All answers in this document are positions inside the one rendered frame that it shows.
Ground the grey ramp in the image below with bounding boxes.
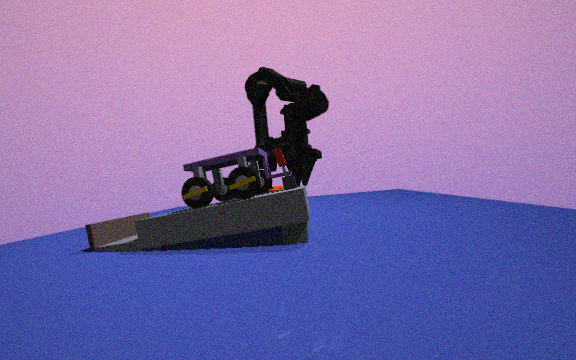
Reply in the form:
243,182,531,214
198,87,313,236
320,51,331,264
85,175,310,252

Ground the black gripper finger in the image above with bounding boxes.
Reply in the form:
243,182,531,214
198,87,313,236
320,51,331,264
301,158,317,186
284,157,305,187

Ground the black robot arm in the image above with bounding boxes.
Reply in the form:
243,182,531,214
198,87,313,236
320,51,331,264
245,67,329,174

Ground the red-headed grey pin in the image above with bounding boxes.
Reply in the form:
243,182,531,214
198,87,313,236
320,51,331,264
273,148,287,172

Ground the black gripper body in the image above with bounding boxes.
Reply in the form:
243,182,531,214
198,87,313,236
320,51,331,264
269,123,322,160

